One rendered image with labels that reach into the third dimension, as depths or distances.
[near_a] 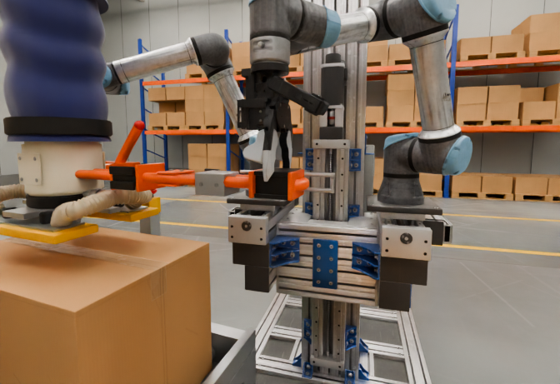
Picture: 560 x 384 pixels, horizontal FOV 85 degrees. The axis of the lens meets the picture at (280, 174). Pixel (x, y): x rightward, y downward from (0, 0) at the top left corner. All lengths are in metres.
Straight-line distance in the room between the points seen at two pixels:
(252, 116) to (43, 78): 0.51
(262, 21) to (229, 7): 10.14
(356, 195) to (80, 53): 1.00
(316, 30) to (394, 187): 0.61
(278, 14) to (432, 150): 0.61
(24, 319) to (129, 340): 0.19
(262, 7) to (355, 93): 0.74
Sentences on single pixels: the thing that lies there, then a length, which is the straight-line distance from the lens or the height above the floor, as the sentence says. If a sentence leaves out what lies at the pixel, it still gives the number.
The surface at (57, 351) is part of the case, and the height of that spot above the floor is 0.86.
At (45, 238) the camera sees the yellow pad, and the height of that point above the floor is 1.04.
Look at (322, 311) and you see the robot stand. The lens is 1.37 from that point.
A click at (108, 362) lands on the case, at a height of 0.81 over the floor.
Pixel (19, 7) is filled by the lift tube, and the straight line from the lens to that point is 0.94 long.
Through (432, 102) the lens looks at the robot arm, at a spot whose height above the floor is 1.35.
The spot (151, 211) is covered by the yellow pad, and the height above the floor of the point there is 1.05.
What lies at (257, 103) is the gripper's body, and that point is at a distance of 0.56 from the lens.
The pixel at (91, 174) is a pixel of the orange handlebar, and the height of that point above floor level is 1.16.
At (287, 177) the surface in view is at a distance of 0.53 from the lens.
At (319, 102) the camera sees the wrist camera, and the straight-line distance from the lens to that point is 0.54.
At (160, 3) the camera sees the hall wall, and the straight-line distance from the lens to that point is 12.01.
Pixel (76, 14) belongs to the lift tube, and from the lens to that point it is 0.93.
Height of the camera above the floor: 1.24
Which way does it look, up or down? 6 degrees down
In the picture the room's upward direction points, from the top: straight up
